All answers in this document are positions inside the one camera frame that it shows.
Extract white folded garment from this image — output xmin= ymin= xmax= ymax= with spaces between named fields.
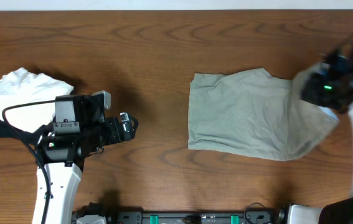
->
xmin=0 ymin=68 xmax=73 ymax=133

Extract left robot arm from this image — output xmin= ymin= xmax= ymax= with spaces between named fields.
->
xmin=32 ymin=91 xmax=138 ymax=223

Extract grey-green shorts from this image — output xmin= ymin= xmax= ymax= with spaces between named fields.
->
xmin=188 ymin=65 xmax=339 ymax=161

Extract black folded garment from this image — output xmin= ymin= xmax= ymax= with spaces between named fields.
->
xmin=0 ymin=120 xmax=62 ymax=149

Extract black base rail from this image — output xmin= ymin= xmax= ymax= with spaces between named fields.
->
xmin=71 ymin=202 xmax=288 ymax=224

